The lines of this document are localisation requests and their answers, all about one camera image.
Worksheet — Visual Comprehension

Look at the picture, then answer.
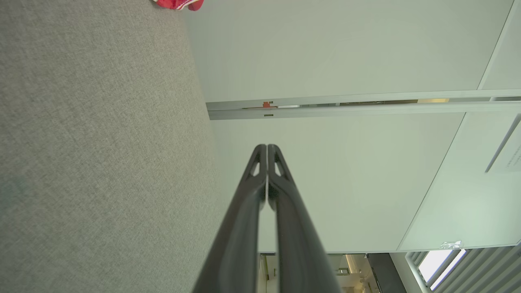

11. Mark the window with grey blinds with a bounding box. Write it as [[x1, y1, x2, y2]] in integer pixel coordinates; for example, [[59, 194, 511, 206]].
[[405, 243, 521, 293]]

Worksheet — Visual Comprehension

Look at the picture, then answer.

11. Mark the red jersey with white sleeves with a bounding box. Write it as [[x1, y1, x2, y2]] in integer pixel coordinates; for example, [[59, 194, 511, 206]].
[[153, 0, 204, 11]]

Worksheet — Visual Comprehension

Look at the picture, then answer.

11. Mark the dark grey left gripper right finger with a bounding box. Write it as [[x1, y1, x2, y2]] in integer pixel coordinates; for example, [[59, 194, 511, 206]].
[[267, 144, 341, 293]]

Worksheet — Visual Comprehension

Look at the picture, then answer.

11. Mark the aluminium wall frame with red mark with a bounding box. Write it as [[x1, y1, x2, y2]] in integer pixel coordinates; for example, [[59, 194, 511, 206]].
[[206, 89, 521, 121]]

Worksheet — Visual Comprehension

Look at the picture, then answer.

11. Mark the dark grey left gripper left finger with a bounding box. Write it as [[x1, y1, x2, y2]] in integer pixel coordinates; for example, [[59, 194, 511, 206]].
[[192, 144, 267, 293]]

